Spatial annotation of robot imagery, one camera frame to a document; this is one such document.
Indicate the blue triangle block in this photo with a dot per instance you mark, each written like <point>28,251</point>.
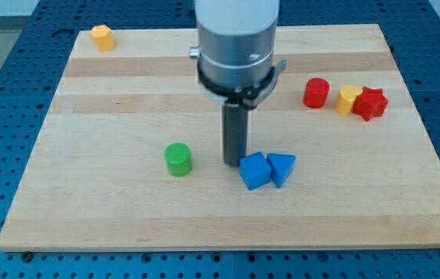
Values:
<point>282,167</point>

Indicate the red star block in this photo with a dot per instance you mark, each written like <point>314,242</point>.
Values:
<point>371,103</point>

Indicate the green cylinder block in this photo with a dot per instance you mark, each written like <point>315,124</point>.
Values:
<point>178,159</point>

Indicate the red cylinder block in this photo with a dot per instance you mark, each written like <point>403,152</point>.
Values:
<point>316,92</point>

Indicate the yellow hexagon block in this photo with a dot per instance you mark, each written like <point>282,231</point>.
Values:
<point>102,38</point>

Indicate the yellow heart block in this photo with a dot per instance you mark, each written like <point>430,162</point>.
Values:
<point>346,98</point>

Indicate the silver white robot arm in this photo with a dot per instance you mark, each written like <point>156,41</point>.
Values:
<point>234,54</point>

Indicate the blue cube block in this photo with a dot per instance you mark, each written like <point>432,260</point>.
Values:
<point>255,171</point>

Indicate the wooden board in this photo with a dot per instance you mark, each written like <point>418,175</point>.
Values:
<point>97,180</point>

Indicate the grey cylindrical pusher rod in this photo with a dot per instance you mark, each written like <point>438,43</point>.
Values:
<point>234,133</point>

